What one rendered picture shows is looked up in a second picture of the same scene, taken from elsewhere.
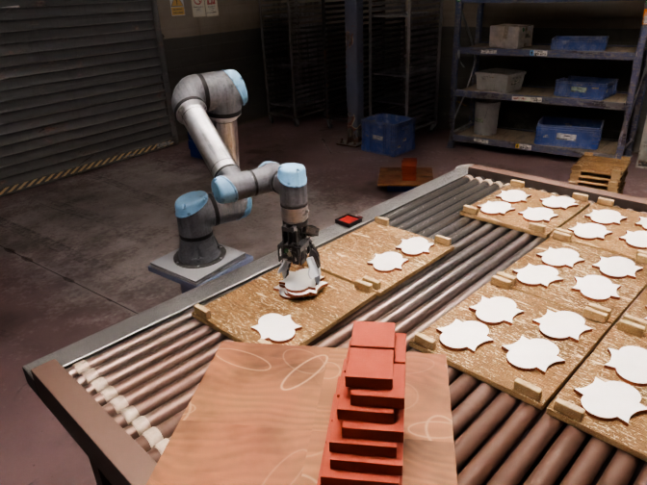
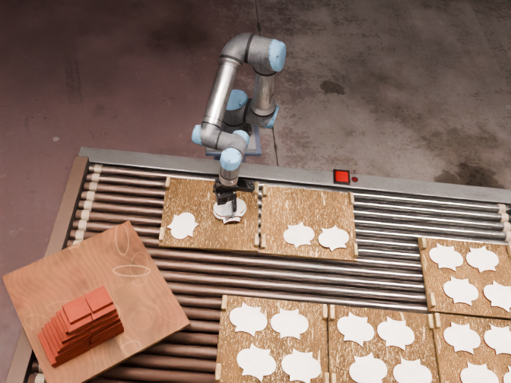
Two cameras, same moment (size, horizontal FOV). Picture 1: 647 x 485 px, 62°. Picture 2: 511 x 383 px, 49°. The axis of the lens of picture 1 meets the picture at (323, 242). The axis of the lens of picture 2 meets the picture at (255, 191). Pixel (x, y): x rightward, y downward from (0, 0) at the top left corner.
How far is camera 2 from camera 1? 1.52 m
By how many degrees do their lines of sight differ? 41
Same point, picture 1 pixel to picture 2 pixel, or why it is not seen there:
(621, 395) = not seen: outside the picture
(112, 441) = (59, 226)
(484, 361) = (232, 340)
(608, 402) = not seen: outside the picture
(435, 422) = (133, 344)
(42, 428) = (153, 137)
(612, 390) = not seen: outside the picture
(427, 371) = (169, 322)
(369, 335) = (95, 297)
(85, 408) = (69, 198)
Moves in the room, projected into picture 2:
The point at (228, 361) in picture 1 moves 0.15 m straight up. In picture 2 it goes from (116, 235) to (112, 213)
